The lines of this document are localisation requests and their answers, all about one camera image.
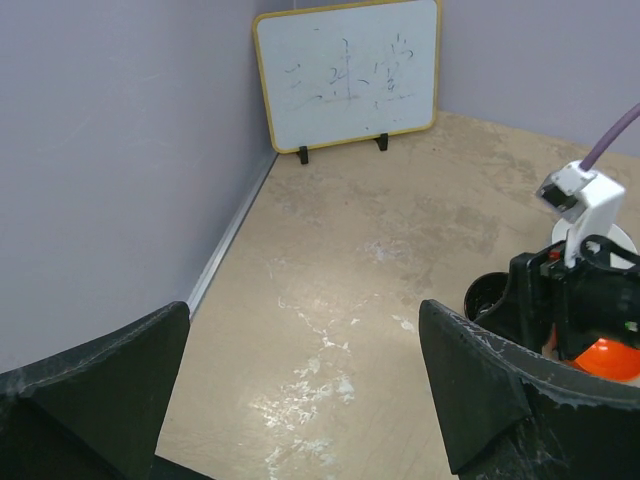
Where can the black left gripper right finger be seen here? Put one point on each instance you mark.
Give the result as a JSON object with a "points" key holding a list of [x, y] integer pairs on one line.
{"points": [[506, 412]]}

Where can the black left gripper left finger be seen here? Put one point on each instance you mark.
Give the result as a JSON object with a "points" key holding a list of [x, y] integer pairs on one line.
{"points": [[94, 411]]}

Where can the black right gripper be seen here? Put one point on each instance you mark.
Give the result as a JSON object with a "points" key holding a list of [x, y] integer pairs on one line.
{"points": [[598, 297]]}

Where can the black glossy bowl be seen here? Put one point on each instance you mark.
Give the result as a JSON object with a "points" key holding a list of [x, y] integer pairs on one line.
{"points": [[490, 301]]}

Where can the orange bowl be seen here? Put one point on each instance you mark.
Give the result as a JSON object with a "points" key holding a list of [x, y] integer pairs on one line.
{"points": [[610, 360]]}

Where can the white bowl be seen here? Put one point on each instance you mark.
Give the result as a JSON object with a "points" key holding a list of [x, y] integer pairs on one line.
{"points": [[616, 234]]}

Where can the yellow framed whiteboard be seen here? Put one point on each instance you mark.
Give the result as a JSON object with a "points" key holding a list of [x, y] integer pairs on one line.
{"points": [[348, 73]]}

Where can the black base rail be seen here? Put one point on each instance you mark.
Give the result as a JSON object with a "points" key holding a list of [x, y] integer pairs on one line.
{"points": [[164, 469]]}

